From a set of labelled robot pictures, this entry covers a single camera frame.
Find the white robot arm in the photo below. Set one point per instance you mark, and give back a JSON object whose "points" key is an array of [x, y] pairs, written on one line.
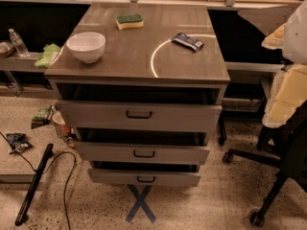
{"points": [[291, 37]]}

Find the bottom grey drawer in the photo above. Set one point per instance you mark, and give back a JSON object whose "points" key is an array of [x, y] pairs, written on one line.
{"points": [[184, 179]]}

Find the grey three-drawer cabinet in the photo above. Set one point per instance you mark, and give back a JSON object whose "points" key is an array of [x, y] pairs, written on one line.
{"points": [[143, 65]]}

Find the white ceramic bowl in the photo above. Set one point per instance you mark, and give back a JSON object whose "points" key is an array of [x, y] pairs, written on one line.
{"points": [[87, 47]]}

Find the clear plastic water bottle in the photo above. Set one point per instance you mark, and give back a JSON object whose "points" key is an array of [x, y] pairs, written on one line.
{"points": [[18, 43]]}

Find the paper cup on floor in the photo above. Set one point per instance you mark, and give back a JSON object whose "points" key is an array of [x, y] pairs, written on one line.
{"points": [[62, 129]]}

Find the blue snack bag on floor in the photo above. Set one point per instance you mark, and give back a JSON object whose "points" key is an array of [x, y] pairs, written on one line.
{"points": [[18, 142]]}

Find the small bowl on shelf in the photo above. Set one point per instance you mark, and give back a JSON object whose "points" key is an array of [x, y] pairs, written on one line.
{"points": [[6, 49]]}

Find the green snack bag on floor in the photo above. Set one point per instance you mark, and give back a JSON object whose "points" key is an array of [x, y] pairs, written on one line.
{"points": [[42, 117]]}

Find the top grey drawer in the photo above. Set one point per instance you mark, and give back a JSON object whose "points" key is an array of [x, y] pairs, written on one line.
{"points": [[141, 116]]}

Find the black bar on floor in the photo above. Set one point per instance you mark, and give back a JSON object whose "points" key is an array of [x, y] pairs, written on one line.
{"points": [[22, 214]]}

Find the green and yellow sponge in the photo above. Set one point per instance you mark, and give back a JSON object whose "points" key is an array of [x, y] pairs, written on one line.
{"points": [[129, 21]]}

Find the grey drawer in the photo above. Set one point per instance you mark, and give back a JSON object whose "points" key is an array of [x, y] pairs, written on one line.
{"points": [[184, 179], [141, 116], [136, 153]]}

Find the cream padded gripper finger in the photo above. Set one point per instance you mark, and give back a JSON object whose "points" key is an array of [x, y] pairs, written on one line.
{"points": [[275, 40]]}

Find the blue rxbar blueberry wrapper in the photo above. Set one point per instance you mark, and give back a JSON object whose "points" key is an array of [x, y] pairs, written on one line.
{"points": [[188, 41]]}

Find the black office chair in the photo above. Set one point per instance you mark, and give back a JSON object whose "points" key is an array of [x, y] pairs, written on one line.
{"points": [[289, 145]]}

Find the middle grey drawer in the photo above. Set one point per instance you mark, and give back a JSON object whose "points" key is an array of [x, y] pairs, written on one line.
{"points": [[136, 153]]}

